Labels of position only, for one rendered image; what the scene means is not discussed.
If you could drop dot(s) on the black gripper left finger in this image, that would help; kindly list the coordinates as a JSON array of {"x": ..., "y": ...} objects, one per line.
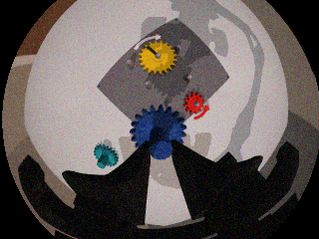
[{"x": 127, "y": 185}]

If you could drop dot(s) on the blue gear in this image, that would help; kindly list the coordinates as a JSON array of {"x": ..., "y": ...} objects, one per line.
[{"x": 158, "y": 127}]

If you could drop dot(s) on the yellow gear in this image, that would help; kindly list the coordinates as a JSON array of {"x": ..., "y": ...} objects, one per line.
[{"x": 165, "y": 61}]

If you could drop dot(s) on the white curved arrow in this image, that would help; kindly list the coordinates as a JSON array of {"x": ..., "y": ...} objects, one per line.
[{"x": 157, "y": 37}]

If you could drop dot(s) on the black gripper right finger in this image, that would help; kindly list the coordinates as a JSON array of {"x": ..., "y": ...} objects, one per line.
[{"x": 202, "y": 179}]

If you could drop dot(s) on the teal gear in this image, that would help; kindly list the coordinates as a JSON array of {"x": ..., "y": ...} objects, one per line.
[{"x": 105, "y": 156}]

